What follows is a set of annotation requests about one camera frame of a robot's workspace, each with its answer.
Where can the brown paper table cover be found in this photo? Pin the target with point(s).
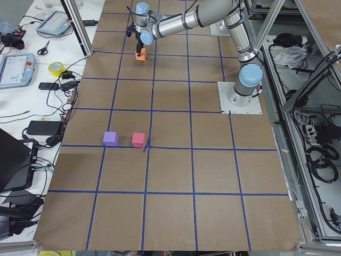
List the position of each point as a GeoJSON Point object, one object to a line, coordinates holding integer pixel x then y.
{"type": "Point", "coordinates": [205, 181]}

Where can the black power adapter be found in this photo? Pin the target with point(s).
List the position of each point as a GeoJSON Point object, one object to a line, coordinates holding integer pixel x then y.
{"type": "Point", "coordinates": [43, 127]}

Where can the upper teach pendant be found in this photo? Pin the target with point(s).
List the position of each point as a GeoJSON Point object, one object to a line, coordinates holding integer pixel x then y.
{"type": "Point", "coordinates": [56, 24]}

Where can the purple foam block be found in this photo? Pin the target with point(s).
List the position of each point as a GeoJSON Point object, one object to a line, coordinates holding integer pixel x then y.
{"type": "Point", "coordinates": [110, 138]}

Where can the aluminium frame post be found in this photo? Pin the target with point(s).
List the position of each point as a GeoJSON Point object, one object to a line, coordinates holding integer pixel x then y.
{"type": "Point", "coordinates": [77, 24]}

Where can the lower teach pendant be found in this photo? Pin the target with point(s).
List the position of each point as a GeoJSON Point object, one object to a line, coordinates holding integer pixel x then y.
{"type": "Point", "coordinates": [17, 70]}

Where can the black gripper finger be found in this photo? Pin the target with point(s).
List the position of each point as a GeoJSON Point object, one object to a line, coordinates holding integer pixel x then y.
{"type": "Point", "coordinates": [138, 49]}

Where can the crumpled white cloth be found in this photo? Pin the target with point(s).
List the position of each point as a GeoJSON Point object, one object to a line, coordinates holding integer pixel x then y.
{"type": "Point", "coordinates": [291, 56]}

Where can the yellow tape roll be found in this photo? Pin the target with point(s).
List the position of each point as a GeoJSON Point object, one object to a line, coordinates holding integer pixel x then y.
{"type": "Point", "coordinates": [56, 68]}

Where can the teach pendant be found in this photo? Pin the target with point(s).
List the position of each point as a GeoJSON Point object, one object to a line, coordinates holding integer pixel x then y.
{"type": "Point", "coordinates": [56, 24]}
{"type": "Point", "coordinates": [17, 70]}

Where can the black laptop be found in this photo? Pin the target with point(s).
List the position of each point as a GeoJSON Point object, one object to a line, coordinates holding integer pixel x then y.
{"type": "Point", "coordinates": [17, 160]}

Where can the black smartphone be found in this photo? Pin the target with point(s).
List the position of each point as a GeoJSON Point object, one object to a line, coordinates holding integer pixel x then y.
{"type": "Point", "coordinates": [49, 86]}

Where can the orange foam block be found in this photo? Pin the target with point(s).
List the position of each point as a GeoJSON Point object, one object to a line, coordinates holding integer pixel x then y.
{"type": "Point", "coordinates": [141, 56]}

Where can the black box on table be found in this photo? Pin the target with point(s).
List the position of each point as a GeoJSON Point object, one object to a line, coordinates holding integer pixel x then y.
{"type": "Point", "coordinates": [18, 213]}

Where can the black handled scissors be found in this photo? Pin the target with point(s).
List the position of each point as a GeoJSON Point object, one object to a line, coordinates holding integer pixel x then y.
{"type": "Point", "coordinates": [43, 51]}

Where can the power strip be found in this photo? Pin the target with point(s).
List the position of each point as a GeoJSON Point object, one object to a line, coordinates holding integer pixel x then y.
{"type": "Point", "coordinates": [68, 106]}

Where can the pink foam block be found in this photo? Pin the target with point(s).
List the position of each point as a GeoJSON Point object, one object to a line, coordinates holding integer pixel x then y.
{"type": "Point", "coordinates": [139, 140]}

